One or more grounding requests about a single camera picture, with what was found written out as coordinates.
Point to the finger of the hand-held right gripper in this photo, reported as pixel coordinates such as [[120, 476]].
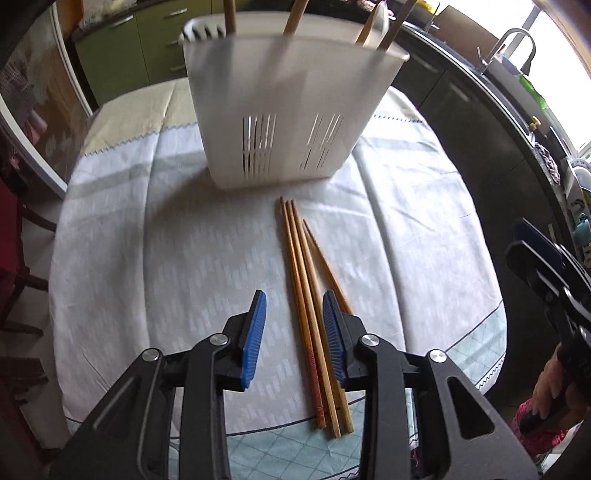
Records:
[[535, 235], [524, 261]]

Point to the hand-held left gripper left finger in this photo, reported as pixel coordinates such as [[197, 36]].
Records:
[[254, 341]]

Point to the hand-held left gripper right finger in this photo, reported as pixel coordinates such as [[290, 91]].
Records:
[[332, 341]]

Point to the brown bamboo chopstick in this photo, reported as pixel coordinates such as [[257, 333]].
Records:
[[395, 25], [308, 258], [229, 16], [325, 263], [300, 258], [295, 16], [364, 33], [292, 258]]

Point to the white plastic utensil holder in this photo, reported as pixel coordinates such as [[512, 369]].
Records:
[[277, 92]]

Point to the clear plastic spoon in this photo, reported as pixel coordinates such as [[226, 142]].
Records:
[[381, 18]]

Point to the person's right hand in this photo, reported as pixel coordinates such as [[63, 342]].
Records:
[[547, 381]]

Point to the teal cup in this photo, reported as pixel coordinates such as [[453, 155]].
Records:
[[582, 230]]

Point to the white patterned dish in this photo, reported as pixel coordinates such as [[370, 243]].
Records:
[[579, 184]]

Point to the grey crumpled rag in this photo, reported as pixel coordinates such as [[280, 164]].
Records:
[[549, 162]]

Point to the black rectangular tray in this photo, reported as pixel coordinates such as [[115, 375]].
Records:
[[556, 139]]

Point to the small yellow tap fitting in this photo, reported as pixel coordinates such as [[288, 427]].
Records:
[[534, 123]]

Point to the patterned pale tablecloth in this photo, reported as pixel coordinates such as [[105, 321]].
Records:
[[184, 230]]

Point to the green plastic containers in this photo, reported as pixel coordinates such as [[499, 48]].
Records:
[[532, 90]]

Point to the tall steel faucet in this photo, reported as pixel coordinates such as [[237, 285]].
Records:
[[526, 41]]

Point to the wooden cutting board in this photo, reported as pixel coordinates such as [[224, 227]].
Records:
[[461, 23]]

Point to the red upholstered chair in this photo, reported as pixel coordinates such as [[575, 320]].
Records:
[[25, 277]]

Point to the sliding glass door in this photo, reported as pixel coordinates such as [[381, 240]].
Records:
[[37, 115]]

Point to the green lower cabinets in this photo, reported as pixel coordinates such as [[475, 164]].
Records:
[[138, 41]]

